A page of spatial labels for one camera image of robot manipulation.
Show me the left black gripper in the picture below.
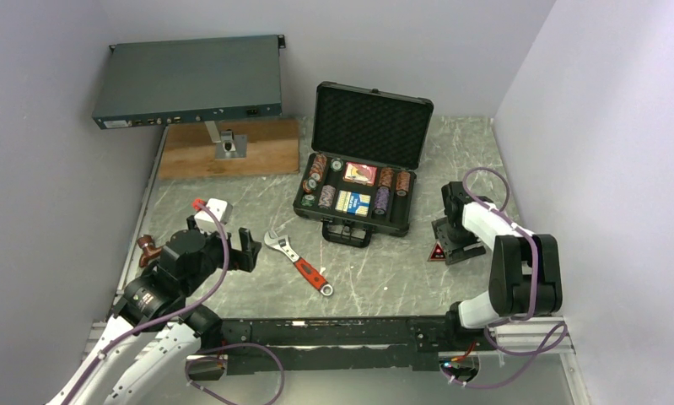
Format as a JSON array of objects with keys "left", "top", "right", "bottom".
[{"left": 181, "top": 215, "right": 261, "bottom": 295}]

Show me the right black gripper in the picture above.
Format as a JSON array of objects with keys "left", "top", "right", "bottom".
[{"left": 433, "top": 218, "right": 487, "bottom": 265}]

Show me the triangular all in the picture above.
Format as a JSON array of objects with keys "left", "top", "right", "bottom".
[{"left": 428, "top": 241, "right": 446, "bottom": 262}]

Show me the green poker chip top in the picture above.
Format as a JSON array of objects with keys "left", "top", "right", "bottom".
[{"left": 300, "top": 194, "right": 316, "bottom": 207}]

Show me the blue texas holdem card box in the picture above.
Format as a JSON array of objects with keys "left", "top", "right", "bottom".
[{"left": 335, "top": 190, "right": 371, "bottom": 217}]

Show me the red playing card deck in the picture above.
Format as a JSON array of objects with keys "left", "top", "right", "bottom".
[{"left": 342, "top": 162, "right": 378, "bottom": 186}]

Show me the black poker set case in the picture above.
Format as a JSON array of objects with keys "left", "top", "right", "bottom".
[{"left": 293, "top": 82, "right": 434, "bottom": 248}]

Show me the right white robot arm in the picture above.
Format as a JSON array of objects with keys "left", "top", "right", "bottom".
[{"left": 432, "top": 181, "right": 563, "bottom": 350}]

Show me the brown chip stack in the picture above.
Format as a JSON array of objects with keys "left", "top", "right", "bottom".
[{"left": 395, "top": 171, "right": 411, "bottom": 197}]

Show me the purple chip stack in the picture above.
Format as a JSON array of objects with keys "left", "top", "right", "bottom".
[{"left": 374, "top": 186, "right": 391, "bottom": 215}]

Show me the orange black chip stack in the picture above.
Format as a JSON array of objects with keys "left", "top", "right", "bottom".
[{"left": 377, "top": 167, "right": 395, "bottom": 190}]

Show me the copper pipe fitting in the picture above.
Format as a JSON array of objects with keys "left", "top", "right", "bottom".
[{"left": 136, "top": 235, "right": 163, "bottom": 268}]

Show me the wooden board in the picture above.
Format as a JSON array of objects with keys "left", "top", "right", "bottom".
[{"left": 158, "top": 117, "right": 299, "bottom": 180}]

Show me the green chip in case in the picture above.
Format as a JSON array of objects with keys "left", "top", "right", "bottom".
[{"left": 330, "top": 158, "right": 344, "bottom": 172}]

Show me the red handled adjustable wrench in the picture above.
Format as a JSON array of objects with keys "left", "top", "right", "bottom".
[{"left": 263, "top": 229, "right": 334, "bottom": 297}]

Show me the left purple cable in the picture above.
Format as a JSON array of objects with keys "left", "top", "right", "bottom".
[{"left": 57, "top": 202, "right": 286, "bottom": 405}]

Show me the grey metal stand bracket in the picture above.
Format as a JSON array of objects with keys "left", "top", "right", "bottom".
[{"left": 204, "top": 121, "right": 248, "bottom": 160}]

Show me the grey rack-mount network unit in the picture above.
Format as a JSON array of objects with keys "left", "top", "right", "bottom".
[{"left": 91, "top": 35, "right": 286, "bottom": 129}]

